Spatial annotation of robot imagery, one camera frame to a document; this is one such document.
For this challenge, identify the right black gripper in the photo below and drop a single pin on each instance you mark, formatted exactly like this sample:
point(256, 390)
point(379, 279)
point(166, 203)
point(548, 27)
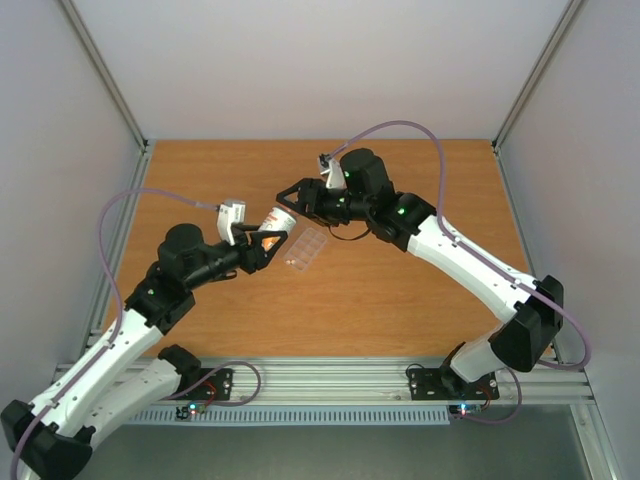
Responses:
point(310, 205)

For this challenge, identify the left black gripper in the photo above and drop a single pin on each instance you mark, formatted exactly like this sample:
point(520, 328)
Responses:
point(260, 260)

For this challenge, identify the orange pill bottle grey cap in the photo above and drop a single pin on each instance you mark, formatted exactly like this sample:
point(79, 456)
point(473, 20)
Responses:
point(279, 219)

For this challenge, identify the clear plastic pill organizer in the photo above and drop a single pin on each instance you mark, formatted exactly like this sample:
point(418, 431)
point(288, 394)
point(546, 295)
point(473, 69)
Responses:
point(306, 248)

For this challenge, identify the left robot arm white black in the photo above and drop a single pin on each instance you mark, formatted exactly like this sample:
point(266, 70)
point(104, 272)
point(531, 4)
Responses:
point(55, 434)

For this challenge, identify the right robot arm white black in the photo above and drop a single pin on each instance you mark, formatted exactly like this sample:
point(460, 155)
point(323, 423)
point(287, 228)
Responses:
point(357, 188)

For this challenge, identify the left small circuit board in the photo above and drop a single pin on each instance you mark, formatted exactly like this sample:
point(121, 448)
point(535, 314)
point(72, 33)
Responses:
point(192, 411)

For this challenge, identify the small circuit board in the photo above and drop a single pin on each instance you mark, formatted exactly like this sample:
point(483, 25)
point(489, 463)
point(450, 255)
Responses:
point(465, 409)
point(192, 411)

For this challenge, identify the right small circuit board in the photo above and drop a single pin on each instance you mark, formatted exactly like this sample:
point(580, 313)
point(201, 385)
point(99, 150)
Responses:
point(465, 409)

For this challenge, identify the aluminium front frame rail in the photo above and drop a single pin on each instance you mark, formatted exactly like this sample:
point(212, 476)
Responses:
point(382, 381)

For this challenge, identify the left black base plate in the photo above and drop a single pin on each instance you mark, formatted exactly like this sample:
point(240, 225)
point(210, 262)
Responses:
point(217, 387)

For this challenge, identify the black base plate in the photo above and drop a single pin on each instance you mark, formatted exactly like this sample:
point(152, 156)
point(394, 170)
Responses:
point(426, 384)
point(217, 387)

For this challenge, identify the grey slotted cable duct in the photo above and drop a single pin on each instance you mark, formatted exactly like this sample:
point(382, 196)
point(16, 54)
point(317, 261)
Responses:
point(277, 416)

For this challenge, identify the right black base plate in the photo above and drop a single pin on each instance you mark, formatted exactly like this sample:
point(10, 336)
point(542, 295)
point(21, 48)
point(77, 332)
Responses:
point(426, 384)

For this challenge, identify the left aluminium corner post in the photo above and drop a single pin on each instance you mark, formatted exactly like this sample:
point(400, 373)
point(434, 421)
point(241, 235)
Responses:
point(92, 51)

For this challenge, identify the aluminium corner post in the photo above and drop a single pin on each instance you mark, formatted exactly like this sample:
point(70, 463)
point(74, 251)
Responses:
point(551, 46)
point(92, 51)

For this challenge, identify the right aluminium corner post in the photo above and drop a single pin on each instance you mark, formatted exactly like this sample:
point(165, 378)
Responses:
point(551, 46)

